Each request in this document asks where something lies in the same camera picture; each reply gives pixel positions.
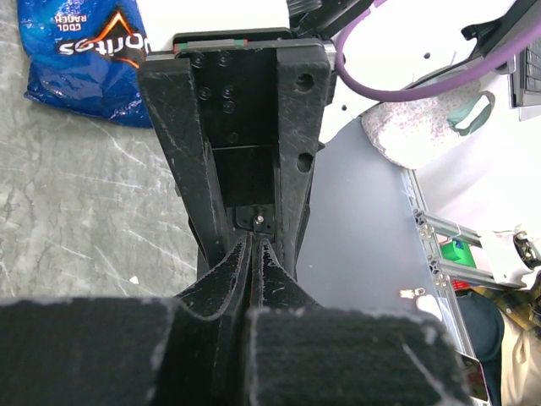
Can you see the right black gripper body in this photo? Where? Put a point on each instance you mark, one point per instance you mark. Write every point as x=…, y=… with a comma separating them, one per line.
x=236, y=81

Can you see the blue Doritos chip bag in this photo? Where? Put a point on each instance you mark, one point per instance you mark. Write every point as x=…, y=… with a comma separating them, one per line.
x=84, y=57

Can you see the person in plaid shirt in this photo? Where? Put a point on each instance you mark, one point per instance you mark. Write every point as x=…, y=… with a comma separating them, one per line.
x=504, y=329

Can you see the aluminium frame rail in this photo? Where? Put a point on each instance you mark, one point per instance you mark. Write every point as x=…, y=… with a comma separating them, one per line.
x=433, y=231

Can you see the floral cloth bag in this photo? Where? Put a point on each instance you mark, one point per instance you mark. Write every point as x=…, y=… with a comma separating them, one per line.
x=413, y=133

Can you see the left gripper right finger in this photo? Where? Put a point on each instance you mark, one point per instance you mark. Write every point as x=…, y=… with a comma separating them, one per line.
x=300, y=353

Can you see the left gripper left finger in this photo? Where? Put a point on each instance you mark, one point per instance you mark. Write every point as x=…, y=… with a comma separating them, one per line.
x=127, y=351

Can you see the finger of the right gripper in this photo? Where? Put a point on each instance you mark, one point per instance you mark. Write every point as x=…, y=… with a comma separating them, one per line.
x=169, y=91
x=303, y=77

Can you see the black key bunch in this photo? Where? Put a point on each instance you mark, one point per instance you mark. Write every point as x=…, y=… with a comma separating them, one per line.
x=259, y=219

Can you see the black keyboard on stand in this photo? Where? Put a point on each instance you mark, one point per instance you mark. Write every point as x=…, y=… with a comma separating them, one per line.
x=525, y=83

